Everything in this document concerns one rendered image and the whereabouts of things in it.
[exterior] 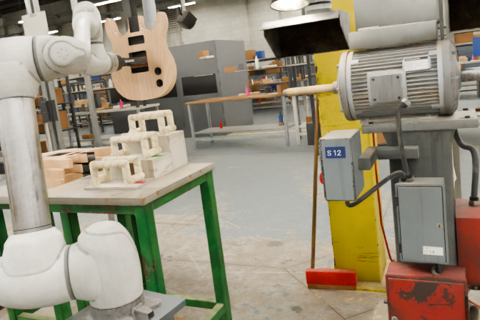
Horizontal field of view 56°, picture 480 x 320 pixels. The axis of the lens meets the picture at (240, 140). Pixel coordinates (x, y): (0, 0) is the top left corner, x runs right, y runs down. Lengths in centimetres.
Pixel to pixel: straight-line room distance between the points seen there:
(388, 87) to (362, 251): 148
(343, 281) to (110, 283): 179
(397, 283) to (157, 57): 140
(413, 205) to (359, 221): 123
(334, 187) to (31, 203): 88
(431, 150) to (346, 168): 34
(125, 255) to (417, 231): 92
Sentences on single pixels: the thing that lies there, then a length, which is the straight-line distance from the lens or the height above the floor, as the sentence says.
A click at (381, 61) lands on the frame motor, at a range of 161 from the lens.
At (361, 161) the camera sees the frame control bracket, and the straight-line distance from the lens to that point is 147.
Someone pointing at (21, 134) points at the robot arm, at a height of 126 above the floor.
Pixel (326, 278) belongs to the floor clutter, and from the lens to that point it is 287.
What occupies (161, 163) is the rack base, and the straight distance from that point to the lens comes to 207.
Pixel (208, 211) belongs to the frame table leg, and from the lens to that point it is 223.
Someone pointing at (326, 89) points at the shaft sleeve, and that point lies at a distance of 173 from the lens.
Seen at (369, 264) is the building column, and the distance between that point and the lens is 288.
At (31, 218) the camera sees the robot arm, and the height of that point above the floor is 103.
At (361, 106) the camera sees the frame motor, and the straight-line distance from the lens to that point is 162.
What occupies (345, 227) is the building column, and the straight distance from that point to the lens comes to 281.
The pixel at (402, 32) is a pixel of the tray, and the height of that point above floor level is 141.
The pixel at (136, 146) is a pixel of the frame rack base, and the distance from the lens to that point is 224.
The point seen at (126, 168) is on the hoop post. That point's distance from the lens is 193.
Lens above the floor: 135
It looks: 9 degrees down
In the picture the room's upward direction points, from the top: 7 degrees counter-clockwise
